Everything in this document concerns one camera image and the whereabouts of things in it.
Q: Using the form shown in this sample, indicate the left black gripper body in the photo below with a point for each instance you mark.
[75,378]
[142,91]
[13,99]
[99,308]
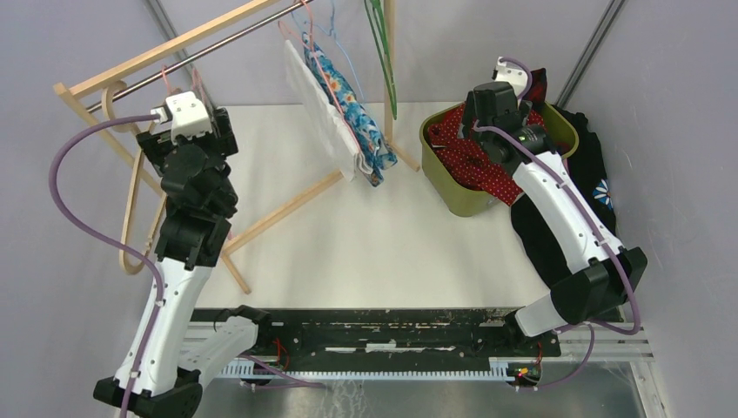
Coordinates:
[156,145]

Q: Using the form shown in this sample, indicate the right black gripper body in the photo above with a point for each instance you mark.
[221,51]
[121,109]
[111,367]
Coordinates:
[469,115]

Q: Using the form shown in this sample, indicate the red plaid shirt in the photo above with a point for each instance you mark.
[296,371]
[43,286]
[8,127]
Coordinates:
[537,92]

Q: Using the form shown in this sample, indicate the red polka dot garment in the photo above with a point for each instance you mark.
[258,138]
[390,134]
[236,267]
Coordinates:
[473,156]

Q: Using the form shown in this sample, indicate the pink hanger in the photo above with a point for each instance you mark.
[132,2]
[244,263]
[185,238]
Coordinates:
[192,82]
[338,117]

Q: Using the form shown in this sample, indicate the white garment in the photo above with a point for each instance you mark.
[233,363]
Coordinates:
[333,132]

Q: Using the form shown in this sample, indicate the wooden hanger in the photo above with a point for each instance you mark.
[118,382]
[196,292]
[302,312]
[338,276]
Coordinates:
[130,265]

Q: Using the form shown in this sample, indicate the green hanger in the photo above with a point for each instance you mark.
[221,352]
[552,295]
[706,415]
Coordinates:
[378,26]

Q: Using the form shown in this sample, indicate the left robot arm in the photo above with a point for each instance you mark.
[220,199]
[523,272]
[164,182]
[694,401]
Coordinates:
[155,379]

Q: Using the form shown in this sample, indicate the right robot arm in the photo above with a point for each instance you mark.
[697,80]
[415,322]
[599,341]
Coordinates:
[603,272]

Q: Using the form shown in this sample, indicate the green plastic basket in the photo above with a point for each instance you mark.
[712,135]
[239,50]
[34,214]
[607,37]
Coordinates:
[461,196]

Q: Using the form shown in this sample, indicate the blue floral garment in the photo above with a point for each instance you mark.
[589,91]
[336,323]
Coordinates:
[372,142]

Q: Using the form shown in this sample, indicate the black garment with flower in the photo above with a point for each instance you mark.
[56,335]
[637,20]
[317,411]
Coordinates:
[587,169]

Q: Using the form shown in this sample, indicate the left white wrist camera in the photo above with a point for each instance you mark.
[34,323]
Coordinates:
[188,116]

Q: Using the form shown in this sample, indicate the blue wire hanger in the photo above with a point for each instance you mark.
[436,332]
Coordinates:
[340,29]

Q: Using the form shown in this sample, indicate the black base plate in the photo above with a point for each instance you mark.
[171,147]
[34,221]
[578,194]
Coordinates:
[394,340]

